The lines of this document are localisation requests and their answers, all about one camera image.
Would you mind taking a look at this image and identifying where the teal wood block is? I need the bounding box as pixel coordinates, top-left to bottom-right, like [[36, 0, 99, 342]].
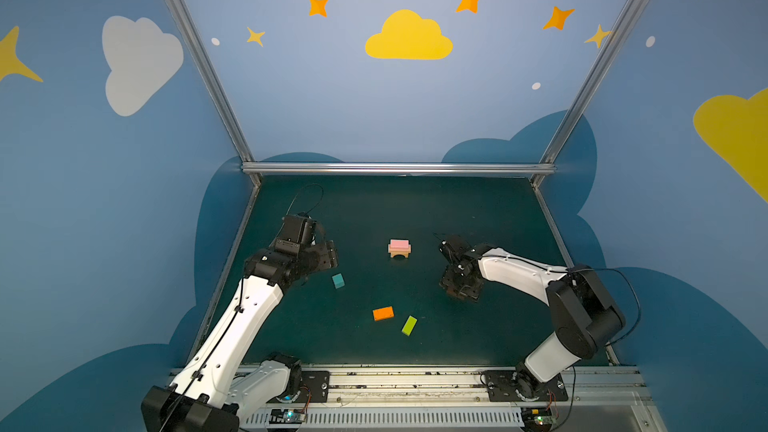
[[332, 274, 345, 289]]

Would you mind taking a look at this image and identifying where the lime green wood block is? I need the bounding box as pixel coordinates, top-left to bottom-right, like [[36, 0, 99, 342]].
[[401, 316, 418, 336]]

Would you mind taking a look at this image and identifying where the pink wood block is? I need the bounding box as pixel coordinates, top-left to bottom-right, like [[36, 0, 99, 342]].
[[388, 239, 412, 253]]

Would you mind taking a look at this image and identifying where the orange wood block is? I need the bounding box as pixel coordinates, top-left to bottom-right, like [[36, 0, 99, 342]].
[[372, 306, 395, 322]]

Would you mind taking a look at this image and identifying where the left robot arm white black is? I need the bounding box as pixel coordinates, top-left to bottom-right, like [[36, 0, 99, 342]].
[[141, 212, 338, 431]]

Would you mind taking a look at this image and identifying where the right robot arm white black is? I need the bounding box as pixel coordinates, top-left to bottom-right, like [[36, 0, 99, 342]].
[[439, 236, 626, 401]]

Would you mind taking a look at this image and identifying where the right green circuit board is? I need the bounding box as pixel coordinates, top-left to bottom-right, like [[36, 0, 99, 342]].
[[520, 408, 555, 432]]

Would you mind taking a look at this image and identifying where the green circuit board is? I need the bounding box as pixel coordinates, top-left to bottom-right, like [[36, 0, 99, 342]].
[[520, 408, 555, 432], [267, 409, 307, 428]]

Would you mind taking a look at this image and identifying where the left green circuit board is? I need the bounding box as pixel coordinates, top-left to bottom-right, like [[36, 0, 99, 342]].
[[267, 409, 307, 428]]

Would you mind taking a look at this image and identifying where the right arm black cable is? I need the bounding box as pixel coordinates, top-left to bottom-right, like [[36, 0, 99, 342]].
[[491, 254, 643, 427]]

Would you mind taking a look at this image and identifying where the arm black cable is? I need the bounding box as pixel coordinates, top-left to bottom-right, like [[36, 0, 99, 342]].
[[491, 254, 643, 427], [158, 183, 325, 432]]

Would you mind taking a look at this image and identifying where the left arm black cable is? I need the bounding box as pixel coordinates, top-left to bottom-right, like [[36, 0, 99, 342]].
[[158, 183, 325, 432]]

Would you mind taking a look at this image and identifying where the back horizontal aluminium rail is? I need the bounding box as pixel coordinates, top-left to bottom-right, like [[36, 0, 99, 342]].
[[241, 162, 556, 176]]

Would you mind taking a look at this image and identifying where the right side floor rail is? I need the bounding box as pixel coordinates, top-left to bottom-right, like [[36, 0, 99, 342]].
[[532, 184, 620, 367]]

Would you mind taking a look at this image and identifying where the floor rail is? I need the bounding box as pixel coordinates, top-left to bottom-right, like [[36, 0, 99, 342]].
[[187, 185, 260, 359], [532, 184, 620, 367]]

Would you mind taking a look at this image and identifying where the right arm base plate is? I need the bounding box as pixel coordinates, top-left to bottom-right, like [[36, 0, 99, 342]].
[[480, 369, 569, 402]]

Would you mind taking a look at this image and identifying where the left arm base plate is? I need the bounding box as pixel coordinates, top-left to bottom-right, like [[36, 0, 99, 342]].
[[276, 370, 330, 403]]

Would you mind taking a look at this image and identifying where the left side floor rail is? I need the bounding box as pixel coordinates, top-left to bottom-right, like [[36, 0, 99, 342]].
[[187, 185, 260, 359]]

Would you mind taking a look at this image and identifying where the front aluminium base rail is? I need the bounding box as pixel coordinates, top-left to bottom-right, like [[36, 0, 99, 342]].
[[234, 364, 666, 431]]

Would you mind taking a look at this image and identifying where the left corner aluminium post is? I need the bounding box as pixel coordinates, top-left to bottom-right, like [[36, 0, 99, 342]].
[[164, 0, 253, 166]]

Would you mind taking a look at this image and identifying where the corner aluminium post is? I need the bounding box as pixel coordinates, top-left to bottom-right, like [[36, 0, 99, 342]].
[[531, 0, 650, 191], [164, 0, 253, 166]]

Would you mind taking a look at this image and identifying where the right corner aluminium post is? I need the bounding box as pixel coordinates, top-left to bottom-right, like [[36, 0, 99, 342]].
[[531, 0, 650, 191]]

